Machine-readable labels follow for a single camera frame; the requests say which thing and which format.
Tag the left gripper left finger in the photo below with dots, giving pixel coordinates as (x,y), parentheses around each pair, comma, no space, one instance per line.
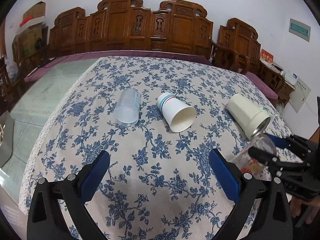
(45,219)

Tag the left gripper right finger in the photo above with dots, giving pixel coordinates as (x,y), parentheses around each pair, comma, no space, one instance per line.
(273,219)

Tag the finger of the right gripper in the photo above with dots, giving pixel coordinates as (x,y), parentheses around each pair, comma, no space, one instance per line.
(282,142)
(264,157)

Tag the printed clear glass cup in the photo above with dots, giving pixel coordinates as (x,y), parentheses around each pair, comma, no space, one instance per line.
(245,163)

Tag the green lidded plastic cup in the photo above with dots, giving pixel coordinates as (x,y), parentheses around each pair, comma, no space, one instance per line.
(263,109)

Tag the striped white paper cup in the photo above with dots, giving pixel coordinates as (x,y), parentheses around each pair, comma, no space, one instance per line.
(179,115)

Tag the clear plastic cup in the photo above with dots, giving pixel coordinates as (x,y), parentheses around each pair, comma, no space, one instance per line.
(127,108)

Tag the cream insulated tumbler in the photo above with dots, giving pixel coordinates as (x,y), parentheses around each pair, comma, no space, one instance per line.
(249,116)

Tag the purple armchair cushion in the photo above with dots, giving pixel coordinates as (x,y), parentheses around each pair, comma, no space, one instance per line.
(267,91)

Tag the red sign card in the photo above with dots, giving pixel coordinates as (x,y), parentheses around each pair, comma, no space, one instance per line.
(266,57)

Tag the blue floral tablecloth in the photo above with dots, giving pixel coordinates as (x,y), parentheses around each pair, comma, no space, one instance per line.
(159,184)

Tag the cardboard box stack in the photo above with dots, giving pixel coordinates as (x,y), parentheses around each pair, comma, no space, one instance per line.
(29,32)

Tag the carved wooden sofa bench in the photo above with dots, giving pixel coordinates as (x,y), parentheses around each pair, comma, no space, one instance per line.
(177,27)

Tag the white wall panel box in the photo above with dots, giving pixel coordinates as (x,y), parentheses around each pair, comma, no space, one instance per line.
(299,96)

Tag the wall notice plaque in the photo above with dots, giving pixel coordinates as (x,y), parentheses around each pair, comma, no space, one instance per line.
(300,29)

